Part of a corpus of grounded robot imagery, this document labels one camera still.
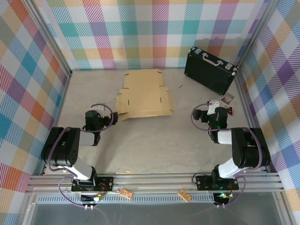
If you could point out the cardboard paper box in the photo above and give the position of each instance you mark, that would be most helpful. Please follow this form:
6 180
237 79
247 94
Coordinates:
145 98

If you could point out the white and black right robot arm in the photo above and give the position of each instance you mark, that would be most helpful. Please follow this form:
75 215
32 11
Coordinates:
227 168

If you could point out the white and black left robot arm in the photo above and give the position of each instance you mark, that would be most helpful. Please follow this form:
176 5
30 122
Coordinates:
82 168

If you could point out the red and black triangle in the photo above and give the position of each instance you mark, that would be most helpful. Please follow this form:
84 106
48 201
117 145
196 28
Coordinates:
231 111

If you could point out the small picture card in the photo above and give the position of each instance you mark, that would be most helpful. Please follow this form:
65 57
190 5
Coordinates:
227 99

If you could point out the small green-lit adapter board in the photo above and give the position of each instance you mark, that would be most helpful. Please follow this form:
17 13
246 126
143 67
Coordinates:
223 195
99 198

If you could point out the orange circuit board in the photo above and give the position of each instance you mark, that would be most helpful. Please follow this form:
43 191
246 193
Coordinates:
125 193
184 195

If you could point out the grey metal front panel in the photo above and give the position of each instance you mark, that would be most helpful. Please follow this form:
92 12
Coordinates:
164 215

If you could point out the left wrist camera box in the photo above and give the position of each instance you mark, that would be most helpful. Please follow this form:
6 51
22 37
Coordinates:
99 108

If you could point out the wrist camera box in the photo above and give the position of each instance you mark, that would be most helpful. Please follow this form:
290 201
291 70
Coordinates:
213 104
99 108

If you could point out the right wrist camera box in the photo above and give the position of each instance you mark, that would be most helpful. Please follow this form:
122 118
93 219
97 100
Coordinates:
213 104

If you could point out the aluminium side rail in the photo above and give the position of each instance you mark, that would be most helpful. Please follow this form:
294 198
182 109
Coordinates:
246 105
61 105

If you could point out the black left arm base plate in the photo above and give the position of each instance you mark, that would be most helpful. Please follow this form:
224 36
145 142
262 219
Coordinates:
105 182

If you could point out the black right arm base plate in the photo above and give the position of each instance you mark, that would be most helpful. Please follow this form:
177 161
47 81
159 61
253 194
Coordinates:
202 182

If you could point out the aluminium front frame rail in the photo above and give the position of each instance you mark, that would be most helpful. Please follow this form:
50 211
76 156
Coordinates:
152 180

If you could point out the aluminium frame post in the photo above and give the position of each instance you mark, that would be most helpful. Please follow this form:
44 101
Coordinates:
254 35
53 42

